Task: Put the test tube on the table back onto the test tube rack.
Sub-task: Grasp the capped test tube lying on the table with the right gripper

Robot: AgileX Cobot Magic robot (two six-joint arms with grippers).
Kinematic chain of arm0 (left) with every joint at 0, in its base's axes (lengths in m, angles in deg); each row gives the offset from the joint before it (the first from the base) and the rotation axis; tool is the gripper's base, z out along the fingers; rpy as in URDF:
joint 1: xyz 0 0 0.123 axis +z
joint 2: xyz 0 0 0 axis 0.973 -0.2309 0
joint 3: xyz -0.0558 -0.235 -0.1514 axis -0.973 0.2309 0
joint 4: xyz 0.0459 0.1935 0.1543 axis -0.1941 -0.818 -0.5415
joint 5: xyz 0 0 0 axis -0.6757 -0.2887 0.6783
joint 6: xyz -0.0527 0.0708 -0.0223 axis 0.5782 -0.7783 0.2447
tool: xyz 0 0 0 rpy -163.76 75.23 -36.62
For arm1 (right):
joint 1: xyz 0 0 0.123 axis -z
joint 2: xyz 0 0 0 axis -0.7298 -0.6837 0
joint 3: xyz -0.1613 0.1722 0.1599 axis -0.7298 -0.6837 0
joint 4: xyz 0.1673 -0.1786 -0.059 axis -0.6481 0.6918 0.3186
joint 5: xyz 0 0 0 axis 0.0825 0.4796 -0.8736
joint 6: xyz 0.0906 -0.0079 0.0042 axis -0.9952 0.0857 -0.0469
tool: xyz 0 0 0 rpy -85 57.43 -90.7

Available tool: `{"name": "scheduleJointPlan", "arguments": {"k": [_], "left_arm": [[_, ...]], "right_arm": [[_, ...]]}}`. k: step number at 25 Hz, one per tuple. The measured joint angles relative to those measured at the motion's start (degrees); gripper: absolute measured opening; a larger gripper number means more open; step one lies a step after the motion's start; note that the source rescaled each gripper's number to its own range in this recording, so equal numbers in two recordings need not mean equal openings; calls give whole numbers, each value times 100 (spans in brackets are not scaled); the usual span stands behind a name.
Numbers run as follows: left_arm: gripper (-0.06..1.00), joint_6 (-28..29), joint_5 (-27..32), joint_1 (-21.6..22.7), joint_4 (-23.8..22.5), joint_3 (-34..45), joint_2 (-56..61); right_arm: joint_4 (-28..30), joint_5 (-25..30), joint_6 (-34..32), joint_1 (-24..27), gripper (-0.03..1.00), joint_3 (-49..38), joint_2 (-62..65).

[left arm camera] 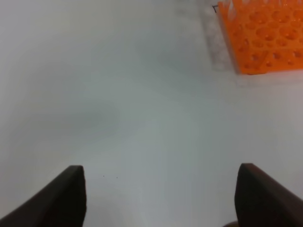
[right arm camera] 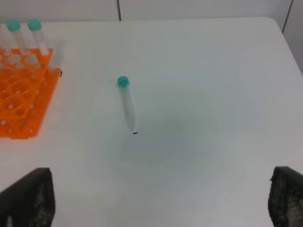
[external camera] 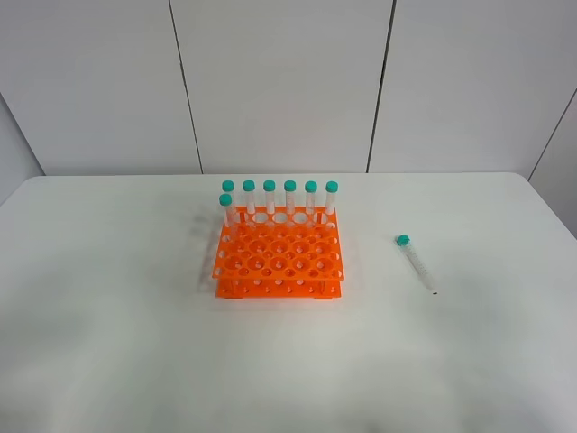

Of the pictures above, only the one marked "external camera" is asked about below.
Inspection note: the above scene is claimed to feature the teal-capped test tube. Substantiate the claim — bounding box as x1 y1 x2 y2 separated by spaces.
395 234 438 294

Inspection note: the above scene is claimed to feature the row tube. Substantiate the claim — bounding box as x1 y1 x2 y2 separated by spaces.
263 180 276 215
243 180 256 215
284 180 297 215
305 180 317 216
325 180 338 215
219 180 237 227

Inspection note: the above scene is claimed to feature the orange test tube rack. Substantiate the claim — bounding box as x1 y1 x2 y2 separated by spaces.
212 206 344 299

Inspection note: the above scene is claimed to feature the front-left racked test tube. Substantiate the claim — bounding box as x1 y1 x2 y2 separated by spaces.
219 193 239 239

